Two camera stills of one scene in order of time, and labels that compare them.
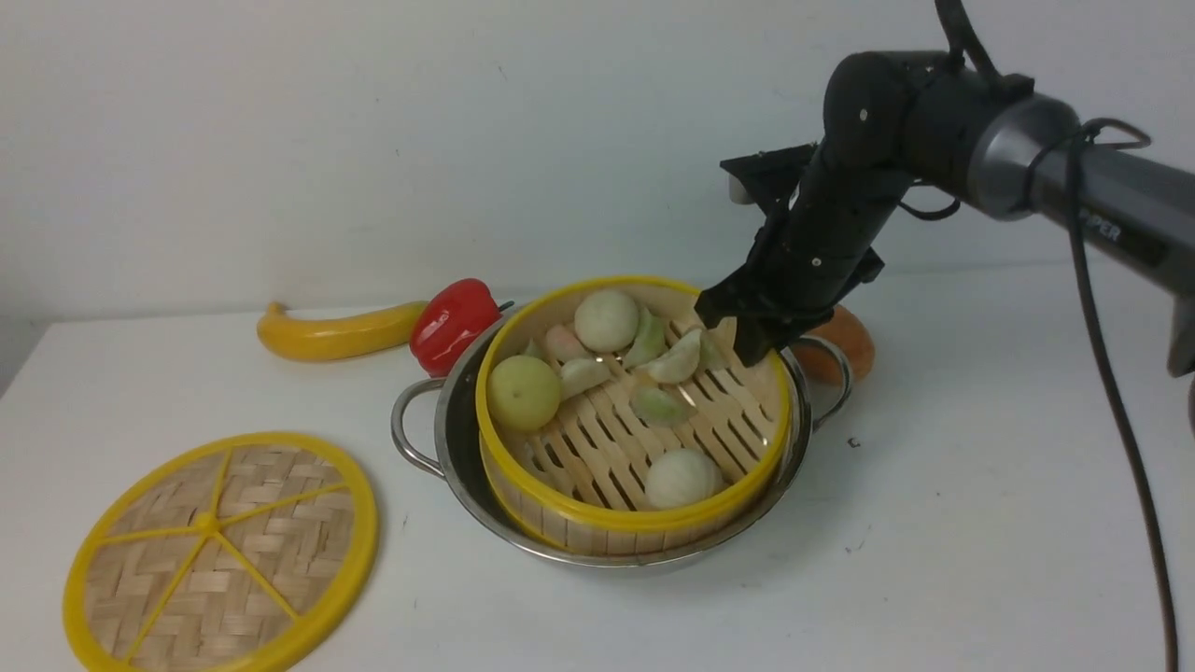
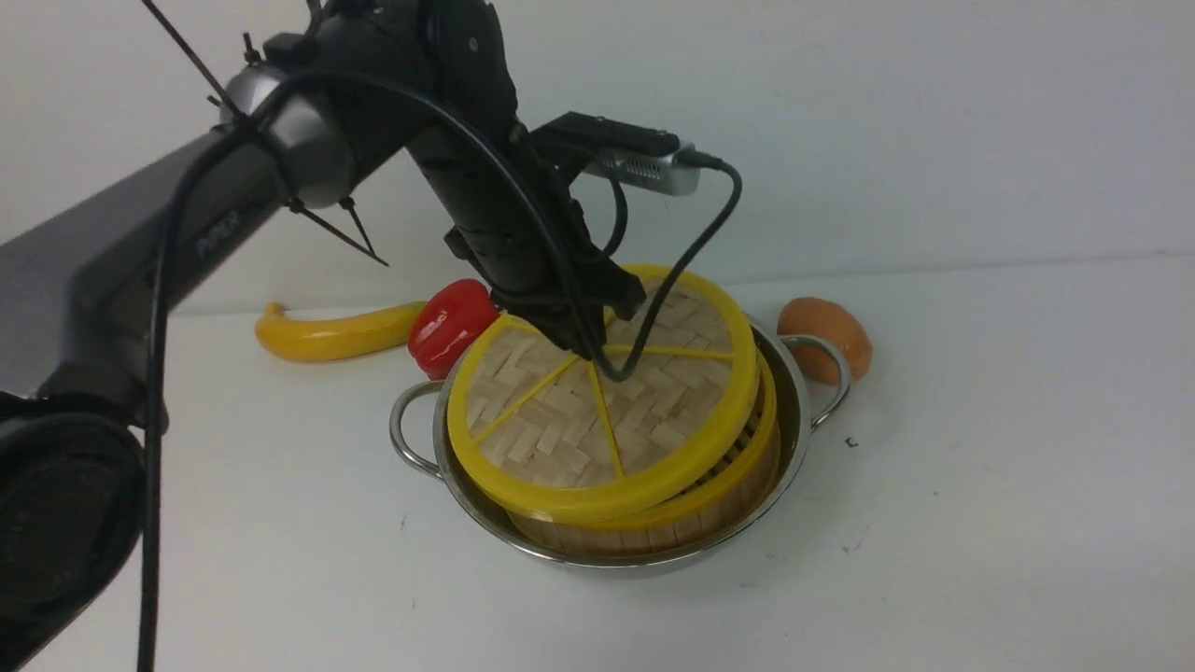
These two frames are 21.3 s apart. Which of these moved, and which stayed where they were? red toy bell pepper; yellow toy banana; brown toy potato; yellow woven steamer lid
Moved: yellow woven steamer lid
Stayed: brown toy potato; yellow toy banana; red toy bell pepper
